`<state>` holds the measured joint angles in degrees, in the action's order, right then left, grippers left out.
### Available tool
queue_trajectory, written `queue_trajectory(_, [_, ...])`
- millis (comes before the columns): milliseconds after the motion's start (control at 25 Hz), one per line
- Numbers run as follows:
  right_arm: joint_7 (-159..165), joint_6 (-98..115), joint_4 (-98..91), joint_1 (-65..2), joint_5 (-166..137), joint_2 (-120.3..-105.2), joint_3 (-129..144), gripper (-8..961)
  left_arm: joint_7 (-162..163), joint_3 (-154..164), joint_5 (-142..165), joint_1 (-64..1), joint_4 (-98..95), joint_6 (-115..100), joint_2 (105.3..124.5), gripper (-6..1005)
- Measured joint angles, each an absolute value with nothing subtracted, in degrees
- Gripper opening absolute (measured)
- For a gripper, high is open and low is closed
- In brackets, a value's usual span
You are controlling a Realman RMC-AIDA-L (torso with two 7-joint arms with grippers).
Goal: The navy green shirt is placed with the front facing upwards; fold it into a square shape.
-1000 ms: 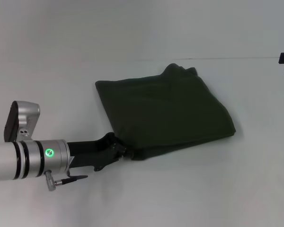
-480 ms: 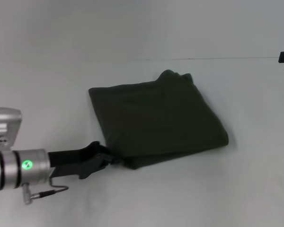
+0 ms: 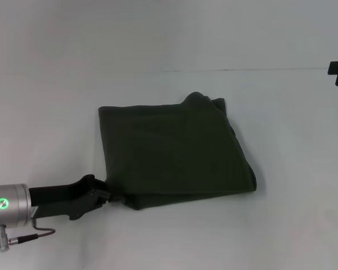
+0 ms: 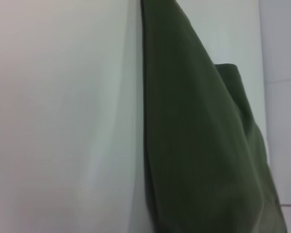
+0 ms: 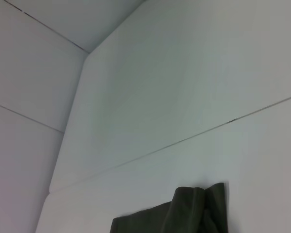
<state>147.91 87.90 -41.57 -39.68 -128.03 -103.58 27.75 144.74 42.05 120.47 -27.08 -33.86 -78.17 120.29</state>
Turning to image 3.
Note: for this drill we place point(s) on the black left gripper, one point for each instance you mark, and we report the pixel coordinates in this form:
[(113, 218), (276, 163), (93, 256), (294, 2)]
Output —
[(62, 197)]

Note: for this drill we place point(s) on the dark green FREE T-shirt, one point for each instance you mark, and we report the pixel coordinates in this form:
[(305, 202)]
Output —
[(174, 152)]

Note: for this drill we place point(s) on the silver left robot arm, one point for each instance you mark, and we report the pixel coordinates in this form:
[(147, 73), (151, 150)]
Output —
[(8, 205)]

